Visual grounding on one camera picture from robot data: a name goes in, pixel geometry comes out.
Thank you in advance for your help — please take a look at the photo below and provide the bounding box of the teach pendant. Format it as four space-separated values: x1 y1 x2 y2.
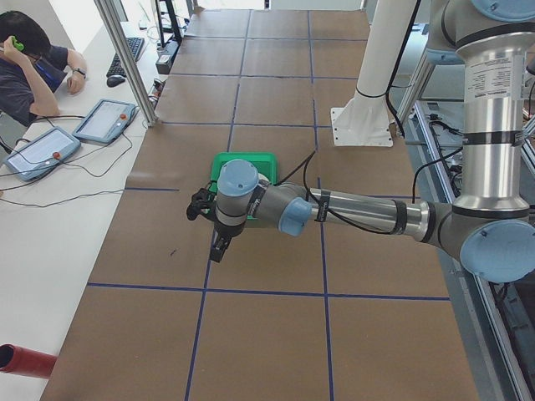
72 99 137 145
3 127 81 181

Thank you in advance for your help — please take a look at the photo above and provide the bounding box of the near teach pendant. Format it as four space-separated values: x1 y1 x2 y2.
3 127 81 181

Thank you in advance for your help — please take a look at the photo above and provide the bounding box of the green plastic tray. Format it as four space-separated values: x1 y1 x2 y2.
210 152 277 226

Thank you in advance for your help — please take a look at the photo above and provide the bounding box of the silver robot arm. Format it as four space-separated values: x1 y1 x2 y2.
206 1 534 283

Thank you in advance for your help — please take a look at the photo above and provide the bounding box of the black computer mouse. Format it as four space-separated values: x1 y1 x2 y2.
106 74 126 88

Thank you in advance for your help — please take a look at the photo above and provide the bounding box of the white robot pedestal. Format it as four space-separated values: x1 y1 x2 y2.
331 0 420 147

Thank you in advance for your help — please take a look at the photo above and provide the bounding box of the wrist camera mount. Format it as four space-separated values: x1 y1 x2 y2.
186 188 217 221

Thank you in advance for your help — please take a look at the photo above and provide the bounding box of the black keyboard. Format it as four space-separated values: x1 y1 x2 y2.
105 36 145 79

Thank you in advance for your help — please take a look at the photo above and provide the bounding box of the aluminium frame post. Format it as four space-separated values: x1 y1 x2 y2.
94 0 157 127

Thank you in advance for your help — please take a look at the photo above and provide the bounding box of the far teach pendant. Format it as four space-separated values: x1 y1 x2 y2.
72 99 137 145

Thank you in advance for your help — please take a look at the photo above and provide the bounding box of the red cylinder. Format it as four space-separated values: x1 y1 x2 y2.
1 344 57 379

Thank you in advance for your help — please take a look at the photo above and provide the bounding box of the seated person dark shirt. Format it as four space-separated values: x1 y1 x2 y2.
1 11 87 127

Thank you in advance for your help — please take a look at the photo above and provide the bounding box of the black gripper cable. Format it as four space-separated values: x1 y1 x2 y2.
273 151 461 233

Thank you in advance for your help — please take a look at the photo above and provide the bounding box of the white round plate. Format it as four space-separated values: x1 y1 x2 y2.
258 174 271 184

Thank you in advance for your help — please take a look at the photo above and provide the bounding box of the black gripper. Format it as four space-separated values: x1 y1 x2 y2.
210 221 244 262

